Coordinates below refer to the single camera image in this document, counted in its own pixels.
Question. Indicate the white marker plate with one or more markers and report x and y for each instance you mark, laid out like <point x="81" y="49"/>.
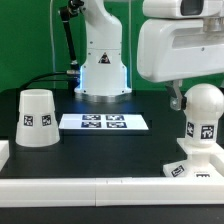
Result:
<point x="102" y="122"/>

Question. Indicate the white rail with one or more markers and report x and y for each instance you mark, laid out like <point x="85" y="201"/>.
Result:
<point x="217" y="165"/>
<point x="62" y="192"/>
<point x="4" y="153"/>

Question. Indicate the white front rail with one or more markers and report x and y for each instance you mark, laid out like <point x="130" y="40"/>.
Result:
<point x="62" y="192"/>

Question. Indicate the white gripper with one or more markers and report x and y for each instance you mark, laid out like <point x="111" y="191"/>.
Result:
<point x="178" y="49"/>

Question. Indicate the white left rail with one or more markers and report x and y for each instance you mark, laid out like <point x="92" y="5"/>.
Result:
<point x="4" y="153"/>

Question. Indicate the white lamp base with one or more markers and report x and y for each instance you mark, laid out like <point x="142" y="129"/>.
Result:
<point x="197" y="164"/>

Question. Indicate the white lamp shade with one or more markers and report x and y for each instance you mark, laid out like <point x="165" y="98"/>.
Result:
<point x="37" y="125"/>

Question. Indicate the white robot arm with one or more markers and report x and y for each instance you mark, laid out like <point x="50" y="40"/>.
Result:
<point x="103" y="74"/>

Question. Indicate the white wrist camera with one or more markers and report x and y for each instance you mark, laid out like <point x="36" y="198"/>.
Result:
<point x="177" y="9"/>

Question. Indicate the white right rail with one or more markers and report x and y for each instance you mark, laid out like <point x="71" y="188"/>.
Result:
<point x="217" y="165"/>

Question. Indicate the black camera stand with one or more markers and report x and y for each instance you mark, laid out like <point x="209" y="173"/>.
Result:
<point x="67" y="12"/>

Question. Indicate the white lamp bulb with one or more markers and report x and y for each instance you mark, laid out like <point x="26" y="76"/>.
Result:
<point x="204" y="107"/>

